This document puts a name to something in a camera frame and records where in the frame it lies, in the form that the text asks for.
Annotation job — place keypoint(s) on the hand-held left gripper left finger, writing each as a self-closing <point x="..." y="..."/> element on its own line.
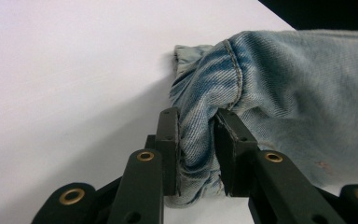
<point x="169" y="133"/>

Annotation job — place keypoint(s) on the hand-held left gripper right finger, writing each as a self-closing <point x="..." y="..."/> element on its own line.
<point x="233" y="155"/>

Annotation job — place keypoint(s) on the light blue denim shorts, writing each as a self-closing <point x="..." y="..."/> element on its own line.
<point x="292" y="93"/>

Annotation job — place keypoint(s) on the white board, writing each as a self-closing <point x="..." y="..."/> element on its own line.
<point x="74" y="77"/>

